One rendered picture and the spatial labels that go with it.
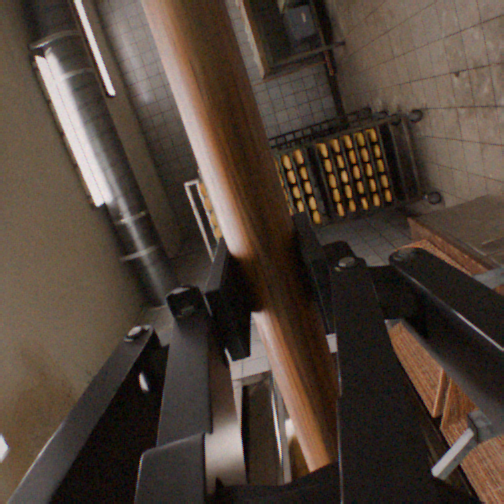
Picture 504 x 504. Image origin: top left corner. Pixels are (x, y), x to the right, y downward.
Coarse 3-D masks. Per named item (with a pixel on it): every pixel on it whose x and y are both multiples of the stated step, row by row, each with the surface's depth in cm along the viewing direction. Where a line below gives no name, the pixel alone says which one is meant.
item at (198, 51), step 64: (192, 0) 12; (192, 64) 13; (192, 128) 14; (256, 128) 14; (256, 192) 14; (256, 256) 15; (256, 320) 17; (320, 320) 17; (320, 384) 17; (320, 448) 19
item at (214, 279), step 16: (224, 240) 19; (224, 256) 16; (224, 272) 14; (208, 288) 13; (224, 288) 13; (240, 288) 16; (208, 304) 13; (224, 304) 13; (240, 304) 15; (224, 320) 13; (240, 320) 14; (224, 336) 14; (240, 336) 14; (240, 352) 14
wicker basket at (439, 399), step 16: (448, 256) 148; (464, 272) 135; (400, 336) 183; (400, 352) 174; (416, 352) 168; (416, 368) 160; (432, 368) 155; (416, 384) 153; (432, 384) 148; (448, 384) 131; (432, 400) 142; (432, 416) 136
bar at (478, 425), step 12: (480, 276) 109; (492, 276) 107; (492, 288) 108; (396, 324) 114; (468, 420) 68; (480, 420) 66; (468, 432) 68; (480, 432) 65; (492, 432) 65; (456, 444) 69; (468, 444) 67; (444, 456) 70; (456, 456) 68; (444, 468) 69
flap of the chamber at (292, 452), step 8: (280, 392) 159; (280, 400) 155; (280, 408) 151; (280, 416) 147; (288, 416) 151; (280, 424) 143; (288, 424) 145; (280, 432) 139; (288, 432) 140; (288, 440) 135; (296, 440) 144; (288, 448) 131; (296, 448) 139; (288, 456) 127; (296, 456) 134; (304, 456) 143; (288, 464) 124; (296, 464) 130; (304, 464) 138; (288, 472) 121; (296, 472) 126; (304, 472) 133; (288, 480) 118
